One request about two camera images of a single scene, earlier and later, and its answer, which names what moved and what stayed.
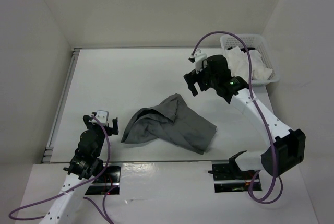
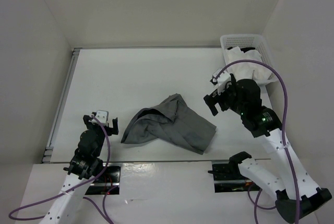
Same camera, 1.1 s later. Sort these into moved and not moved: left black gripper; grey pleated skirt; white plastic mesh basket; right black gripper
Moved: right black gripper
Not moved: grey pleated skirt; white plastic mesh basket; left black gripper
